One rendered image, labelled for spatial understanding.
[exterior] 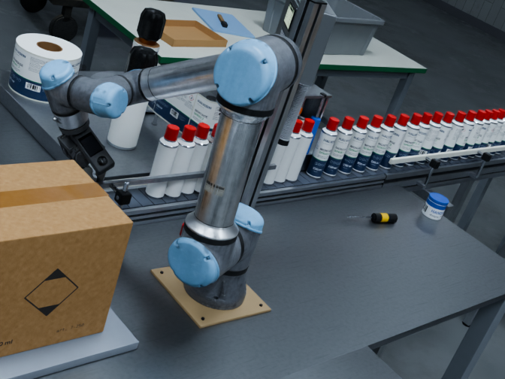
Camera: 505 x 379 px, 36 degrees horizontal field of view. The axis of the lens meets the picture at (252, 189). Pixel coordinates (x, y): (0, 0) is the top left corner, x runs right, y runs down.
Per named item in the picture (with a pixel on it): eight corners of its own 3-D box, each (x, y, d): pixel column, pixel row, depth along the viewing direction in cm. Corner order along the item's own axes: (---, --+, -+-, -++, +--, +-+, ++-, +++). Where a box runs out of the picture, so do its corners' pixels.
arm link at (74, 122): (90, 106, 175) (58, 122, 172) (95, 121, 178) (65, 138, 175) (74, 91, 179) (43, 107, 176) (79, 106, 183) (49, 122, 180)
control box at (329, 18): (301, 65, 211) (325, -2, 203) (312, 87, 196) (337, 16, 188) (266, 55, 209) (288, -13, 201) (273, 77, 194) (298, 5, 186)
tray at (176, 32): (194, 27, 384) (196, 20, 383) (225, 46, 371) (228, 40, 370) (140, 25, 360) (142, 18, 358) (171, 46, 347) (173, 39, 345)
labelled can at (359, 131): (342, 167, 265) (364, 113, 256) (352, 174, 262) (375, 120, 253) (332, 168, 261) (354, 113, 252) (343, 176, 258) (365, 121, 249)
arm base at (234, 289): (216, 265, 195) (227, 233, 191) (256, 301, 187) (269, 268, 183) (170, 278, 184) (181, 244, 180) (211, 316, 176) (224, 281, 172)
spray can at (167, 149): (154, 187, 211) (173, 120, 202) (167, 197, 209) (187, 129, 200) (140, 191, 207) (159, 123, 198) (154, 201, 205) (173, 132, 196)
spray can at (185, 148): (177, 189, 214) (197, 123, 205) (182, 199, 210) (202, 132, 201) (159, 187, 212) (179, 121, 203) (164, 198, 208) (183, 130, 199)
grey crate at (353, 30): (324, 30, 461) (337, -6, 451) (373, 58, 438) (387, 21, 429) (252, 25, 419) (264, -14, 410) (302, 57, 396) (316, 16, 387)
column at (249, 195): (235, 225, 217) (315, -4, 188) (245, 234, 215) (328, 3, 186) (223, 227, 214) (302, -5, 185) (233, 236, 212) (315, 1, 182)
